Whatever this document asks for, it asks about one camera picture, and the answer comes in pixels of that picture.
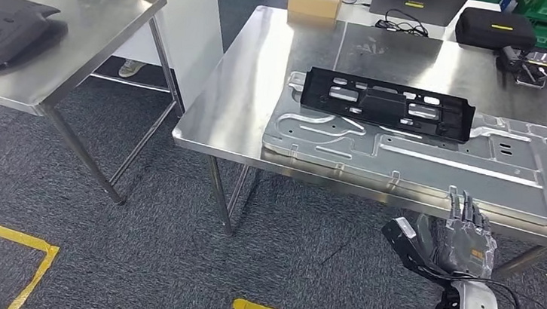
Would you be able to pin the silver stamped metal plate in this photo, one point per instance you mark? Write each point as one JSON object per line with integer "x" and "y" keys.
{"x": 402, "y": 171}

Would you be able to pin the steel workbench table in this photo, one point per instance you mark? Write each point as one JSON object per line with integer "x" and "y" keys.
{"x": 239, "y": 95}

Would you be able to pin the person's foot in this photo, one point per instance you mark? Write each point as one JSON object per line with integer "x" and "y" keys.
{"x": 131, "y": 68}

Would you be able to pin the dark grey laptop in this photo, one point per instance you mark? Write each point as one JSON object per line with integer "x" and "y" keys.
{"x": 437, "y": 13}

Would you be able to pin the black handheld device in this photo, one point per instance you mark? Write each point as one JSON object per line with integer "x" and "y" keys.
{"x": 511, "y": 58}

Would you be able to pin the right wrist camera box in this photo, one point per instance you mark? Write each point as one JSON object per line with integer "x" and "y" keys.
{"x": 401, "y": 236}

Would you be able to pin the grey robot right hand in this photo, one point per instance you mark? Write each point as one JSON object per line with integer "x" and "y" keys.
{"x": 465, "y": 247}

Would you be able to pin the black plastic panel part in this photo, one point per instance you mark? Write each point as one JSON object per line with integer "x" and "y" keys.
{"x": 383, "y": 106}

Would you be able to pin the black zip case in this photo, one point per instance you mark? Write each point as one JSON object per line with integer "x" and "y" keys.
{"x": 495, "y": 37}

